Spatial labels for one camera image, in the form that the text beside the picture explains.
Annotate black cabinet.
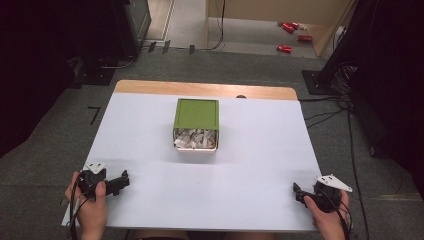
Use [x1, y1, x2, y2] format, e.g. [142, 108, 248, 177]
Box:
[111, 0, 153, 62]

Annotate white table sheet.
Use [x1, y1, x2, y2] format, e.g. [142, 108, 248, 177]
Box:
[61, 92, 324, 232]

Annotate black metal stand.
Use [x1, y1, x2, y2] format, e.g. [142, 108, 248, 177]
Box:
[301, 0, 361, 97]

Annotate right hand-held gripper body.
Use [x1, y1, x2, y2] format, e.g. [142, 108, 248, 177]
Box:
[313, 174, 353, 213]

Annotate person's right hand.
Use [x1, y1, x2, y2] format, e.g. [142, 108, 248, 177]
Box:
[303, 190, 351, 240]

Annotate black hanging cable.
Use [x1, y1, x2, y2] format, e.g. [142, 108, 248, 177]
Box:
[194, 0, 227, 52]

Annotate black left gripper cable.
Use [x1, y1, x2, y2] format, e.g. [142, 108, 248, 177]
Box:
[67, 173, 85, 240]

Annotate wooden table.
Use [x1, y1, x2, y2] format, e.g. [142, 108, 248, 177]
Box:
[113, 79, 299, 102]

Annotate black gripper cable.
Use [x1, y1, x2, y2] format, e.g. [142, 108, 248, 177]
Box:
[328, 191, 354, 240]
[67, 173, 85, 240]

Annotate black floor cables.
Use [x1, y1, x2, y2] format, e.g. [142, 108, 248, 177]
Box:
[298, 63, 372, 240]

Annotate green drawer box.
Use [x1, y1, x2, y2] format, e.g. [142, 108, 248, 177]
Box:
[172, 98, 220, 132]

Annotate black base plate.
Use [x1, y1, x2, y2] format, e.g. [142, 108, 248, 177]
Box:
[70, 55, 117, 90]

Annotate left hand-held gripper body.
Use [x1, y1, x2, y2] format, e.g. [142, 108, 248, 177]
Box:
[78, 162, 108, 201]

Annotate person's left hand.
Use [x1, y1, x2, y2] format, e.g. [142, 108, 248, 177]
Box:
[64, 171, 109, 240]

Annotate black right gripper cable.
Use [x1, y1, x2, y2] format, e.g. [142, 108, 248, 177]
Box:
[328, 191, 354, 240]

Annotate pile of paper scraps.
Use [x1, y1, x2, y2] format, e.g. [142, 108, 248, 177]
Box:
[173, 128, 218, 150]

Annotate light wooden cabinet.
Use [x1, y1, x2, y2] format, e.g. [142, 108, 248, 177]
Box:
[205, 0, 356, 58]

